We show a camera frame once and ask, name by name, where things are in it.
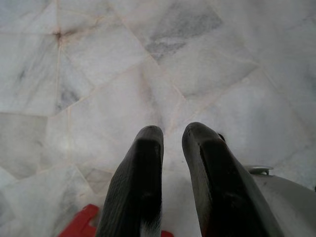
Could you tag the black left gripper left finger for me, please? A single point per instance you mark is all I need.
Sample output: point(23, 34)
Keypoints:
point(133, 187)

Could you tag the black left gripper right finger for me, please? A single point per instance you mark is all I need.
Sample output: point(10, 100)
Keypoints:
point(222, 187)

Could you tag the red plastic object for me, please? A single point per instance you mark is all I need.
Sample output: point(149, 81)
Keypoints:
point(79, 222)

